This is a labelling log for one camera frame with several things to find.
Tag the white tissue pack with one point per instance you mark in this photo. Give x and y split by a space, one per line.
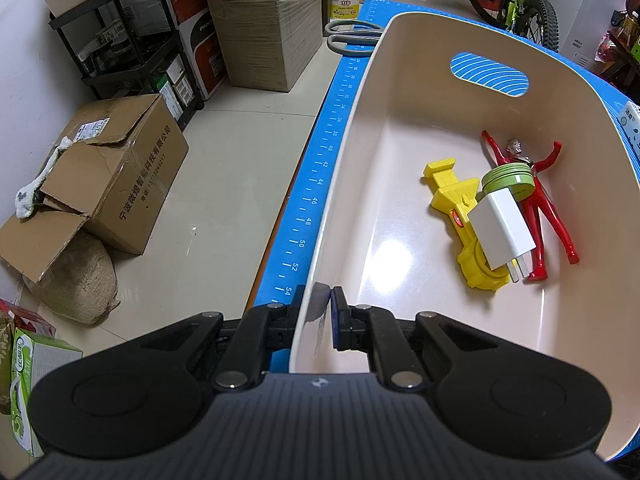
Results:
631 132

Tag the white chest freezer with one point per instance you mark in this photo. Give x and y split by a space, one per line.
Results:
590 15

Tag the green and black bicycle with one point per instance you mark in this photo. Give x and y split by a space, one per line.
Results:
535 10

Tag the black metal cart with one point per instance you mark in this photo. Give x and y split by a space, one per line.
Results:
125 60

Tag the plastic-wrapped cardboard box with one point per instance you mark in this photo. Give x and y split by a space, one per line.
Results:
272 42

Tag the red black appliance box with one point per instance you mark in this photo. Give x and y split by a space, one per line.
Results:
200 40

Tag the blue silicone mat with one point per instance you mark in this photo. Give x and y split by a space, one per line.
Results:
310 200

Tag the white bone-shaped cloth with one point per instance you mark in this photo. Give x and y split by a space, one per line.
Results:
35 190

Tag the small red carton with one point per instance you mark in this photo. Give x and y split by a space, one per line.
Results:
25 317

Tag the white charger plug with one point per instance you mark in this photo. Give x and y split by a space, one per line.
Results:
500 230

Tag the torn cardboard box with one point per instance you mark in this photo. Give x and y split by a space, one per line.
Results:
115 185

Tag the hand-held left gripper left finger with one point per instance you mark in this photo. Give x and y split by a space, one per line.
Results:
285 325

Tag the beige woven sack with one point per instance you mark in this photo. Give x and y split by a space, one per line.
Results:
80 285

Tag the beige plastic basket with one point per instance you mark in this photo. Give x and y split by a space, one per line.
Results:
400 220

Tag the green and white carton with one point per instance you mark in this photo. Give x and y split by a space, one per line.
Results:
35 375

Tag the red action figure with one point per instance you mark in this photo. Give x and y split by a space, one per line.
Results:
550 215

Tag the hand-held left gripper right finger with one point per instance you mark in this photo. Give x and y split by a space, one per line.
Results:
341 320

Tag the yellow plastic toy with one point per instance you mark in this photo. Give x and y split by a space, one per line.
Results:
450 195

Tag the dark wooden side table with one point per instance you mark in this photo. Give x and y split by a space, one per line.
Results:
622 60

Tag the green round tin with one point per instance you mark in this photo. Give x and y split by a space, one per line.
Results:
511 180

